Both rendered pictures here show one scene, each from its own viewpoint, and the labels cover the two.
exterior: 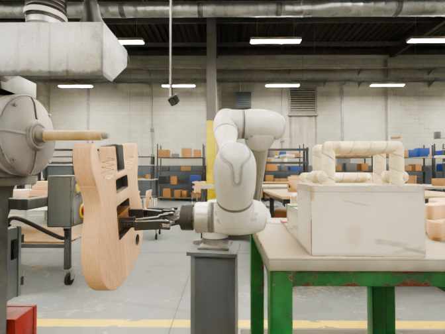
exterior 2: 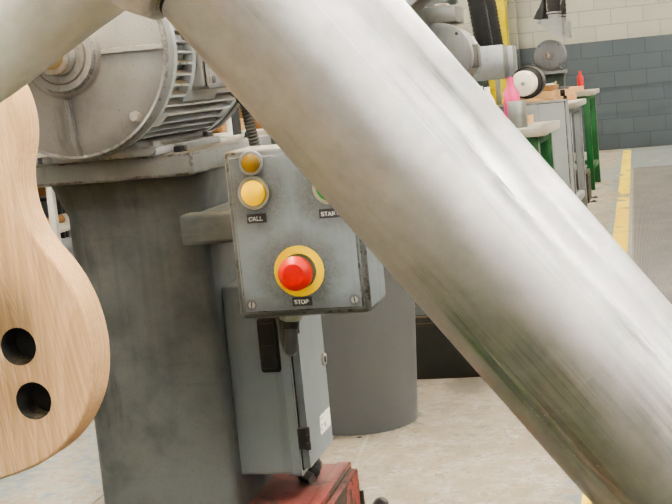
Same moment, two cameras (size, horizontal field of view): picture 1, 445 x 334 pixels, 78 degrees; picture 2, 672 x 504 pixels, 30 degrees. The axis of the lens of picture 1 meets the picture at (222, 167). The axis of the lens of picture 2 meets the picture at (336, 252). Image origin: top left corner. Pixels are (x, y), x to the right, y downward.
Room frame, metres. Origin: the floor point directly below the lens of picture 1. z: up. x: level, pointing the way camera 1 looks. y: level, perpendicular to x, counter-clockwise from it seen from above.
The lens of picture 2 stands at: (1.52, -0.82, 1.19)
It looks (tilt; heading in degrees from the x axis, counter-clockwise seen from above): 8 degrees down; 103
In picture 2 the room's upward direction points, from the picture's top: 6 degrees counter-clockwise
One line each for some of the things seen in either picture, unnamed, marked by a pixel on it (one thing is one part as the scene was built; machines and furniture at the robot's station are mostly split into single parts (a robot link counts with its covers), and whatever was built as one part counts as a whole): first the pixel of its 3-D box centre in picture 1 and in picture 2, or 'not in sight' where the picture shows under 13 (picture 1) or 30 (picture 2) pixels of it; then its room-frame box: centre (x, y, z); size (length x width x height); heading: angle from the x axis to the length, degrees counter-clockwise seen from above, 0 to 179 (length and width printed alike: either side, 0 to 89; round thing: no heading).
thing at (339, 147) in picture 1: (361, 147); not in sight; (0.69, -0.35, 1.20); 0.20 x 0.03 x 0.03; 87
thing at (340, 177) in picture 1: (338, 177); not in sight; (0.85, -0.36, 1.12); 0.20 x 0.03 x 0.03; 87
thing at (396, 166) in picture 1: (396, 166); not in sight; (0.69, -0.44, 1.15); 0.03 x 0.03 x 0.09
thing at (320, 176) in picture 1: (318, 176); not in sight; (0.74, -0.26, 1.12); 0.11 x 0.03 x 0.03; 178
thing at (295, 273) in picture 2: not in sight; (297, 272); (1.14, 0.57, 0.97); 0.04 x 0.04 x 0.04; 89
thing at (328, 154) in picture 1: (328, 166); not in sight; (0.69, -0.27, 1.15); 0.03 x 0.03 x 0.09
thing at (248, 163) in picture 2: not in sight; (250, 163); (1.10, 0.57, 1.11); 0.03 x 0.01 x 0.03; 179
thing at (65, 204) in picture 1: (50, 207); (302, 244); (1.12, 0.70, 0.99); 0.24 x 0.21 x 0.26; 89
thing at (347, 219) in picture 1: (354, 216); not in sight; (0.74, -0.35, 1.02); 0.27 x 0.15 x 0.17; 88
